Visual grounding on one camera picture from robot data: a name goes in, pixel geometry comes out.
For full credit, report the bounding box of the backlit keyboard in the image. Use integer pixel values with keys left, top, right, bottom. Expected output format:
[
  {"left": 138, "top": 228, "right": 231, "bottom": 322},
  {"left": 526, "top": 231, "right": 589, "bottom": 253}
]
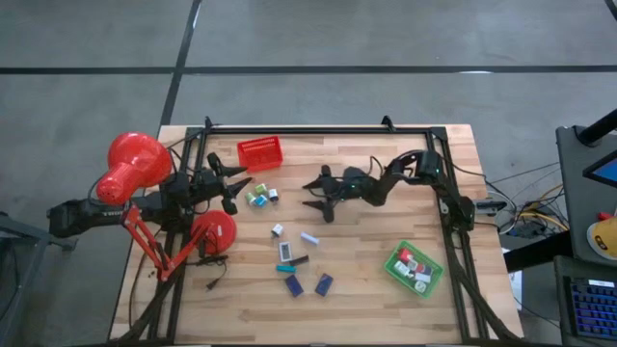
[{"left": 568, "top": 277, "right": 617, "bottom": 341}]

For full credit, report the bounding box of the green plastic mesh basket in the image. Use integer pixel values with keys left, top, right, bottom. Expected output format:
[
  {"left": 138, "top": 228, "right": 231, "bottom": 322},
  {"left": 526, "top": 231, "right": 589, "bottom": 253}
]
[{"left": 383, "top": 239, "right": 445, "bottom": 300}]

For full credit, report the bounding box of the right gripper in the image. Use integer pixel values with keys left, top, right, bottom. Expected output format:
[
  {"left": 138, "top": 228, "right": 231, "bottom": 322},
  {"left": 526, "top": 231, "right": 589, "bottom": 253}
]
[{"left": 302, "top": 165, "right": 370, "bottom": 225}]

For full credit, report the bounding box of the cable bundle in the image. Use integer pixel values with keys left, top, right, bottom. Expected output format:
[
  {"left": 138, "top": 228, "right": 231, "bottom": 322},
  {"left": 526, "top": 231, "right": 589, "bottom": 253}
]
[{"left": 486, "top": 162, "right": 571, "bottom": 238}]

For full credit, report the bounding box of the dark blue plastic box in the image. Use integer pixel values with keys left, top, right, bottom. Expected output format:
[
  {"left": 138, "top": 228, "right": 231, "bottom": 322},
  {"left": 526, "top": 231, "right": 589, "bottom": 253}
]
[
  {"left": 283, "top": 274, "right": 306, "bottom": 298},
  {"left": 314, "top": 273, "right": 335, "bottom": 297}
]

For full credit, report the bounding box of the red plastic mesh basket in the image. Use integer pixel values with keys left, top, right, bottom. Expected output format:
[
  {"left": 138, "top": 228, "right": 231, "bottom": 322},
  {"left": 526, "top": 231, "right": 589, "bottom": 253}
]
[{"left": 236, "top": 136, "right": 284, "bottom": 174}]

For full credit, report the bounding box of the yellow round device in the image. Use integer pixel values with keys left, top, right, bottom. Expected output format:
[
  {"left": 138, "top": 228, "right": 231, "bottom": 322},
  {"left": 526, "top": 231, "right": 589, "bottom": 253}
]
[{"left": 586, "top": 210, "right": 617, "bottom": 262}]

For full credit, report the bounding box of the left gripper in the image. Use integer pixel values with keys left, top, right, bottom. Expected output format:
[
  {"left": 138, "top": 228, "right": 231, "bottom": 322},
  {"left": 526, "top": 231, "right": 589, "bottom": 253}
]
[{"left": 195, "top": 151, "right": 254, "bottom": 217}]

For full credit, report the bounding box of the red desk lamp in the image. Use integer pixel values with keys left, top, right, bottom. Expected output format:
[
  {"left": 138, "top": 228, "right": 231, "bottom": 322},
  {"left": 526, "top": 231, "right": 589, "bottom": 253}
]
[{"left": 95, "top": 132, "right": 238, "bottom": 283}]

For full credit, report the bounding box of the black aluminium table frame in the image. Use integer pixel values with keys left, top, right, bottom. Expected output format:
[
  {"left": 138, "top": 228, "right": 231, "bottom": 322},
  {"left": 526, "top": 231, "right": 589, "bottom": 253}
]
[{"left": 118, "top": 115, "right": 520, "bottom": 346}]

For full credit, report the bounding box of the black desk beam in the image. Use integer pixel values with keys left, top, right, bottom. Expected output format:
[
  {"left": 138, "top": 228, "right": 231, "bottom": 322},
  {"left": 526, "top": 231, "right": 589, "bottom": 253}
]
[{"left": 503, "top": 229, "right": 574, "bottom": 274}]

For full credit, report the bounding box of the grey metal stand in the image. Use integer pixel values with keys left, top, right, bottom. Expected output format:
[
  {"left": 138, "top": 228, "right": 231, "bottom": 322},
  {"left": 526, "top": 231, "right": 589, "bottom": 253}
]
[{"left": 0, "top": 210, "right": 78, "bottom": 347}]

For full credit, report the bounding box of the black lamp power cable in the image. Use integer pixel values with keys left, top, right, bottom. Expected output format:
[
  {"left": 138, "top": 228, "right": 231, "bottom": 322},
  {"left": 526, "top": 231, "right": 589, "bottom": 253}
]
[{"left": 195, "top": 254, "right": 228, "bottom": 292}]

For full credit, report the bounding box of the black pole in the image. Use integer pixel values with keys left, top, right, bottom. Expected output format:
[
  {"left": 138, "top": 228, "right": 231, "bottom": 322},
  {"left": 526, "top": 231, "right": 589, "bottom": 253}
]
[{"left": 577, "top": 108, "right": 617, "bottom": 147}]

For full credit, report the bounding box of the tablet with blue screen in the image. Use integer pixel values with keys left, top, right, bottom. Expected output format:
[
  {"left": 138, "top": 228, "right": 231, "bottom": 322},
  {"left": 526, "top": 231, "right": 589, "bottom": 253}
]
[{"left": 581, "top": 148, "right": 617, "bottom": 189}]

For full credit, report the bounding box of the grey operator desk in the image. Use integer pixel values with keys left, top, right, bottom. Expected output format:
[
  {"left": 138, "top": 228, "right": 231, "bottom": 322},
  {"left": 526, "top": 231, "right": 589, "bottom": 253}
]
[{"left": 553, "top": 123, "right": 617, "bottom": 347}]

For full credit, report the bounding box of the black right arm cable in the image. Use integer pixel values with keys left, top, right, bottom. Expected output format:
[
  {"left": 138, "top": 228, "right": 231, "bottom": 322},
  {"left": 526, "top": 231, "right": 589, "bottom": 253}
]
[{"left": 368, "top": 148, "right": 425, "bottom": 180}]

